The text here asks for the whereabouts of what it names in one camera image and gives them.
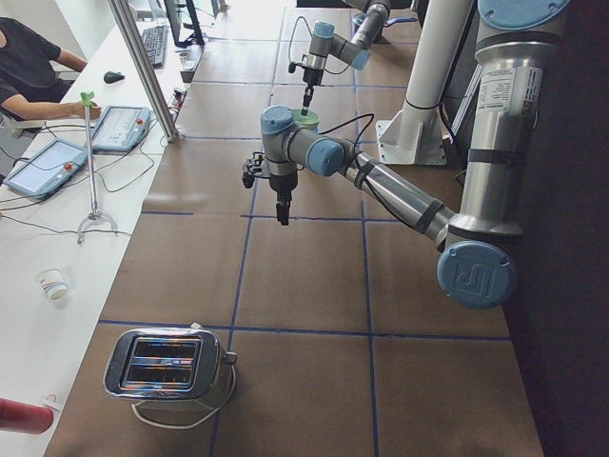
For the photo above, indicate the red cylinder bottle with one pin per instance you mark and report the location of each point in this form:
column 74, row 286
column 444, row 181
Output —
column 25, row 418

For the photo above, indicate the black computer monitor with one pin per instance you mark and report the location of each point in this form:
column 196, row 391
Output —
column 184, row 23

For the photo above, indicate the paper cup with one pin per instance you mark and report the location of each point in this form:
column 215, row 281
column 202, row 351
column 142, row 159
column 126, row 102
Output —
column 52, row 282

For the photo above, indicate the green bowl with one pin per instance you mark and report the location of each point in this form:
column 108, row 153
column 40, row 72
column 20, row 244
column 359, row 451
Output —
column 310, row 120

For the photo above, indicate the white mounting pole with base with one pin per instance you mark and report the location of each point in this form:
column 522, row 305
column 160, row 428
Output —
column 414, row 135

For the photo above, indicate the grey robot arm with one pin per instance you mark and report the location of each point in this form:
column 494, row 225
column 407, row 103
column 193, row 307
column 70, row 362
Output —
column 515, row 41
column 354, row 52

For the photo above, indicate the blue saucepan with lid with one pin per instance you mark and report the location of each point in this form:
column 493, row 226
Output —
column 368, row 27

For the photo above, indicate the black computer mouse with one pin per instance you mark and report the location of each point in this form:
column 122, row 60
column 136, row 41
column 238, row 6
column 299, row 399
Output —
column 111, row 77

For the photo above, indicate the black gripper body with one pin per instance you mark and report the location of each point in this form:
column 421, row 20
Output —
column 311, row 76
column 284, row 184

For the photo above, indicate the near teach pendant tablet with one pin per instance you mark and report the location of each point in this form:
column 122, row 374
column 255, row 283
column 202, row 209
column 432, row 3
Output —
column 48, row 170

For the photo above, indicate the far teach pendant tablet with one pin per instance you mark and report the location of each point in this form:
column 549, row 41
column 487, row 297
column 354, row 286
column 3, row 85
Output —
column 119, row 129

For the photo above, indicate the seated person in black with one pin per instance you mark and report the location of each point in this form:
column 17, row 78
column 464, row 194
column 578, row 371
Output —
column 30, row 87

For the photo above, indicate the black keyboard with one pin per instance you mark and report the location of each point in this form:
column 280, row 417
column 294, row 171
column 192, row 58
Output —
column 155, row 43

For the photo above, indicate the silver white toaster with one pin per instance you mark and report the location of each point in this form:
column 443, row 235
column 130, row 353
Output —
column 171, row 369

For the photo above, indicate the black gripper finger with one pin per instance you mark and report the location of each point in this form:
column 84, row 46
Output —
column 308, row 95
column 283, row 205

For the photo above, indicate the teach pendant tablet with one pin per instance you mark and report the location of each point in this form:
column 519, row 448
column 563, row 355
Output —
column 48, row 170
column 119, row 129

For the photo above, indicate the aluminium frame post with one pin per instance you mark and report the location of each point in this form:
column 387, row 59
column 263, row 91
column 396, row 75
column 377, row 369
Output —
column 126, row 24

